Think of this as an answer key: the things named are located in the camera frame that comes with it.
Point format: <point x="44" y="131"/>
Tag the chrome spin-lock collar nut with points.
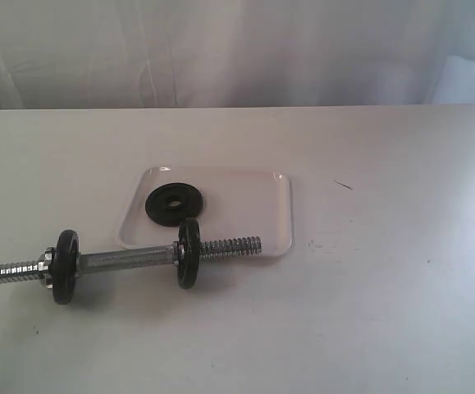
<point x="44" y="262"/>

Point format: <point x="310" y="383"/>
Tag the white curtain backdrop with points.
<point x="191" y="54"/>

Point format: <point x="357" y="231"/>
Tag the chrome threaded dumbbell bar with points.
<point x="138" y="258"/>

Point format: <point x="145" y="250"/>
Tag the black weight plate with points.
<point x="170" y="204"/>
<point x="188" y="253"/>
<point x="63" y="268"/>

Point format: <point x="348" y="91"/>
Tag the white plastic tray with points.
<point x="237" y="202"/>

